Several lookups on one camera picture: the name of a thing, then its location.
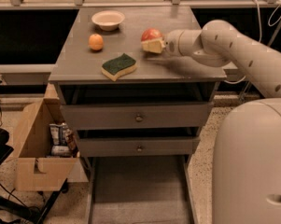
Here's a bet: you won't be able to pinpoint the red apple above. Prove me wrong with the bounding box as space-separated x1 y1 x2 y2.
141 28 162 42

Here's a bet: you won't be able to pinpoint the snack packages in box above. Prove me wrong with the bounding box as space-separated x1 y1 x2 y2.
49 123 77 157

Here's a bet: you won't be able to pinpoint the grey top drawer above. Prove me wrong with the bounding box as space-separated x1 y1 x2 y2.
61 103 213 130

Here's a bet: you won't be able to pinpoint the grey middle drawer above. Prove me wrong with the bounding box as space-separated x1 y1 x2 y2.
77 137 200 157

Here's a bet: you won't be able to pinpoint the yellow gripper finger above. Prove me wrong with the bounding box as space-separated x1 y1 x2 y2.
141 37 165 54

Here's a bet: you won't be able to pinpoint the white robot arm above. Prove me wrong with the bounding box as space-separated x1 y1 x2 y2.
141 20 281 224

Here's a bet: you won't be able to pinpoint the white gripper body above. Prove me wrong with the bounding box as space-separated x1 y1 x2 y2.
164 30 203 56

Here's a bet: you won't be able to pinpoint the white bowl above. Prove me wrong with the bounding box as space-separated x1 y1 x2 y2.
91 10 125 32

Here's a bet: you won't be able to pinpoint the grey wooden drawer cabinet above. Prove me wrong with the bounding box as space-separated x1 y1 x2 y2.
48 6 227 173

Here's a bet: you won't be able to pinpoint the black chair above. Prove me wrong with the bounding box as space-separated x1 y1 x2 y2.
0 128 68 224

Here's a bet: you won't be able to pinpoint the grey metal rail frame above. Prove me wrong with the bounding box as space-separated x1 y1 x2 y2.
0 0 281 86

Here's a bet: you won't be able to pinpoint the brown cardboard box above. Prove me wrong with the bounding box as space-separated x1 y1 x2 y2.
13 84 88 191

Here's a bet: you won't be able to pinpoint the grey open bottom drawer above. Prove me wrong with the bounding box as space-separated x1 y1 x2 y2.
86 155 198 224

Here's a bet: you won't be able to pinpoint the orange fruit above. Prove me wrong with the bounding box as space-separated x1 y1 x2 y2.
89 34 104 51

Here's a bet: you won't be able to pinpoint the green yellow sponge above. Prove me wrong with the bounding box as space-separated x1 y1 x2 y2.
101 53 136 81

